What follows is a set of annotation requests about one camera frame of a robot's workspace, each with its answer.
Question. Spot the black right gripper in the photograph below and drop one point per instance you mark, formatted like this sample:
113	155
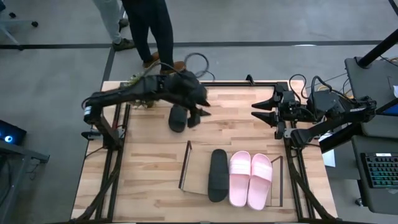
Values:
284	109

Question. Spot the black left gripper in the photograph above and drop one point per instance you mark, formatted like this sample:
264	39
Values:
188	90

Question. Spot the black rubber slide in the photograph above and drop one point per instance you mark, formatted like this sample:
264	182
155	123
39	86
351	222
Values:
218	177
178	121

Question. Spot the pink rubber slide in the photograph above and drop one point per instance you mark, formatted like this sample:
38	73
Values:
239	183
259	183

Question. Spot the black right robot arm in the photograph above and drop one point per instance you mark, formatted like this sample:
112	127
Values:
335	124

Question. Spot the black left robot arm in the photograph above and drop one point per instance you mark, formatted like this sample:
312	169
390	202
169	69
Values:
130	91

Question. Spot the green potted plant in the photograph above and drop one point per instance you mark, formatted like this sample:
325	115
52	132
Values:
146	104

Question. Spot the black slanted bar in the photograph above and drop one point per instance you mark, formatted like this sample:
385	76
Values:
339	140

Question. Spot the white paper sheet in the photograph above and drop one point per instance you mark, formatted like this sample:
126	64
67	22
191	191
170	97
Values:
329	158

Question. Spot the person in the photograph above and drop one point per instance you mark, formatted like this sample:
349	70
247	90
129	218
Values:
109	18
152	28

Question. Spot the grey desk with tablet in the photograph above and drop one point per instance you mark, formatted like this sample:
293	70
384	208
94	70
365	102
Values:
370	81

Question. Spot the tablet with blue screen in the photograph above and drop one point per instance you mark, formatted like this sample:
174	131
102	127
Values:
392	110

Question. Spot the black round pole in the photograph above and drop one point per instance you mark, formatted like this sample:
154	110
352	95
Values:
376	49

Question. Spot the backlit computer keyboard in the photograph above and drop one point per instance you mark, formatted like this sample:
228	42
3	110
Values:
382	171

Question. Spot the grey desk with keyboard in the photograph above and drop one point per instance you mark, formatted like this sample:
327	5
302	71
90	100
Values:
373	199

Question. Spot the computer case with blue light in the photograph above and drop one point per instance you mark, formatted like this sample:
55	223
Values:
12	132

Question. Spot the grey office chair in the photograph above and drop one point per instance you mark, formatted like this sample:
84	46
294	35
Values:
15	22

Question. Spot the black bracket mount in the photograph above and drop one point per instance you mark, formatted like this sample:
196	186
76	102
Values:
249	80

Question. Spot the black aluminium rig frame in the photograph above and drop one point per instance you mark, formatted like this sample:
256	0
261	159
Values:
236	84

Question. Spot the wooden shelf with black frame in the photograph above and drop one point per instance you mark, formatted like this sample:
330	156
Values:
196	174

